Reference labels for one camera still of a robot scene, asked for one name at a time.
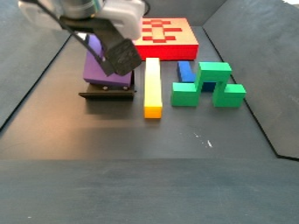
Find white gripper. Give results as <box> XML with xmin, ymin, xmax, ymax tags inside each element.
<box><xmin>17</xmin><ymin>0</ymin><xmax>145</xmax><ymax>40</ymax></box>

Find purple U-shaped block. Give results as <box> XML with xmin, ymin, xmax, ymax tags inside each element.
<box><xmin>81</xmin><ymin>33</ymin><xmax>135</xmax><ymax>88</ymax></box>

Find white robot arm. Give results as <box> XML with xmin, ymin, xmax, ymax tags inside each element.
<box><xmin>17</xmin><ymin>0</ymin><xmax>145</xmax><ymax>40</ymax></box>

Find red puzzle board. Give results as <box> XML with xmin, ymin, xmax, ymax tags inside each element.
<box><xmin>135</xmin><ymin>17</ymin><xmax>200</xmax><ymax>60</ymax></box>

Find black angled fixture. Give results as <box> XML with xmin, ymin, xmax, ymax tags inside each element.
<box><xmin>79</xmin><ymin>74</ymin><xmax>136</xmax><ymax>101</ymax></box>

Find blue U-shaped block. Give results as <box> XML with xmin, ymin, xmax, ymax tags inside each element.
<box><xmin>176</xmin><ymin>61</ymin><xmax>216</xmax><ymax>92</ymax></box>

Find yellow long bar block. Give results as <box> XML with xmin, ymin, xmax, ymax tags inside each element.
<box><xmin>144</xmin><ymin>58</ymin><xmax>163</xmax><ymax>118</ymax></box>

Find green stepped block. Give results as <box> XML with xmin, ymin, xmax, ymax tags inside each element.
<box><xmin>171</xmin><ymin>61</ymin><xmax>247</xmax><ymax>108</ymax></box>

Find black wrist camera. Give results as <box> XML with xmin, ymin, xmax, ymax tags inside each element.
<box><xmin>60</xmin><ymin>17</ymin><xmax>141</xmax><ymax>76</ymax></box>

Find black camera cable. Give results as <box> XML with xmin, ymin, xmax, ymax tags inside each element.
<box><xmin>26</xmin><ymin>0</ymin><xmax>116</xmax><ymax>77</ymax></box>

